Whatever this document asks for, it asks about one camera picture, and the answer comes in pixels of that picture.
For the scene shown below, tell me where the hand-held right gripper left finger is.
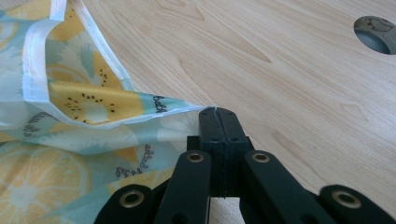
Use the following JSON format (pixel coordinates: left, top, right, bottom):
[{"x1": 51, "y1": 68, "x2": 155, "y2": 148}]
[{"x1": 186, "y1": 106, "x2": 225, "y2": 199}]

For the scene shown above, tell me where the grey round table grommet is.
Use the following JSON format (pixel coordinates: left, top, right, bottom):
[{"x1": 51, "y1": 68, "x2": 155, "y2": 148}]
[{"x1": 353, "y1": 15, "x2": 396, "y2": 56}]

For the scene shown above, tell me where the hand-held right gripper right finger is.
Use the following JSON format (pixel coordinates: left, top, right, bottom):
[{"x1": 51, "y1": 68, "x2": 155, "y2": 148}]
[{"x1": 215, "y1": 106, "x2": 255, "y2": 199}]

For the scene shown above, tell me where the fruit print fabric bag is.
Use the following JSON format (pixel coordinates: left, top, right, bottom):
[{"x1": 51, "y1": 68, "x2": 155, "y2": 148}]
[{"x1": 0, "y1": 0, "x2": 207, "y2": 224}]

